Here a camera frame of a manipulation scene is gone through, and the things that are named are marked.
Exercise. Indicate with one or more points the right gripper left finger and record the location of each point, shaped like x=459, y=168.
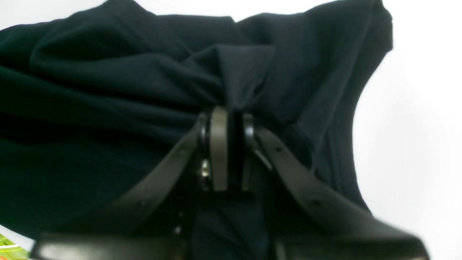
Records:
x=154, y=219

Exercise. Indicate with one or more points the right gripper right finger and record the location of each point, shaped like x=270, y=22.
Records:
x=306, y=219

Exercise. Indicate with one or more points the black T-shirt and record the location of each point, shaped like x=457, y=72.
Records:
x=90, y=104

